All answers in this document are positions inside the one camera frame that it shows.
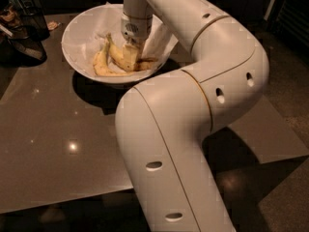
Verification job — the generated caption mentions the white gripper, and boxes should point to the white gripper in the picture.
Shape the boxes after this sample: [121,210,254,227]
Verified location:
[121,13,153,72]

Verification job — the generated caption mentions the spotted banana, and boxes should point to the spotted banana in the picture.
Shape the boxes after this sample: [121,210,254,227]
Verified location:
[106,33,157,73]

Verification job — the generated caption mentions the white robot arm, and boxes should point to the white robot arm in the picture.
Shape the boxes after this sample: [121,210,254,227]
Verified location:
[115,0,269,232]

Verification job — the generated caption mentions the yellow left banana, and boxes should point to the yellow left banana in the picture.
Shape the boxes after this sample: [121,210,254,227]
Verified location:
[93,42,130,76]

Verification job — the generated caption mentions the white bowl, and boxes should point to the white bowl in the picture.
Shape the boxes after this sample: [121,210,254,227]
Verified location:
[60,3,172,89]

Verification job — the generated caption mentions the white paper liner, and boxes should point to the white paper liner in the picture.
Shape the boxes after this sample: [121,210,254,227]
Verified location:
[64,1,179,79]

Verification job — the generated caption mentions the small crumpled wrapper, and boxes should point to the small crumpled wrapper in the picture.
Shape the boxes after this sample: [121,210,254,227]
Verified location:
[47,21,60,31]

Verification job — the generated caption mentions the black mesh basket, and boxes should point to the black mesh basket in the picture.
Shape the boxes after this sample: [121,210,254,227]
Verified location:
[0,0,47,66]

